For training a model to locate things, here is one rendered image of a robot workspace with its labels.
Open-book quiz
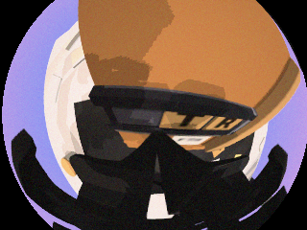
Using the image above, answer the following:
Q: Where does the beige cylindrical container with orange lid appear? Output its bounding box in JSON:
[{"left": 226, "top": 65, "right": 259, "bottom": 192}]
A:
[{"left": 60, "top": 150, "right": 77, "bottom": 177}]

